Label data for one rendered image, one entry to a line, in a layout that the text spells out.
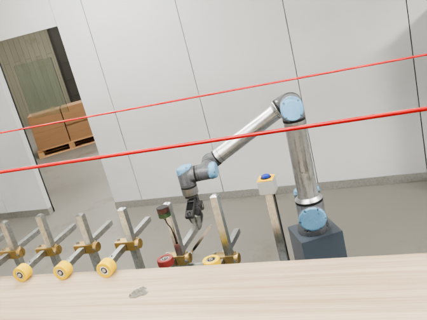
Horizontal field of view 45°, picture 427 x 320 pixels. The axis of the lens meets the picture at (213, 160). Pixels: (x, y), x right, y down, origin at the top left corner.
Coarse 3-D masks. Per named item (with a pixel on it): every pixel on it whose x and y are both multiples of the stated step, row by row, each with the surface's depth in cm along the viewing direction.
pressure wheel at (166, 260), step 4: (164, 256) 247; (168, 256) 246; (172, 256) 244; (160, 260) 243; (164, 260) 242; (168, 260) 241; (172, 260) 243; (160, 264) 242; (164, 264) 241; (168, 264) 241; (172, 264) 243
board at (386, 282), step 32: (384, 256) 201; (416, 256) 196; (0, 288) 258; (32, 288) 249; (64, 288) 241; (96, 288) 233; (128, 288) 226; (160, 288) 220; (192, 288) 213; (224, 288) 207; (256, 288) 202; (288, 288) 196; (320, 288) 191; (352, 288) 187; (384, 288) 182; (416, 288) 178
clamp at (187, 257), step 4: (172, 252) 256; (176, 256) 251; (180, 256) 250; (184, 256) 250; (188, 256) 250; (192, 256) 254; (176, 260) 252; (180, 260) 251; (184, 260) 249; (188, 260) 249; (192, 260) 253; (176, 264) 252; (180, 264) 252; (184, 264) 251
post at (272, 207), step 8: (272, 200) 225; (272, 208) 227; (272, 216) 228; (272, 224) 229; (280, 224) 230; (280, 232) 230; (280, 240) 231; (280, 248) 233; (280, 256) 234; (288, 256) 235
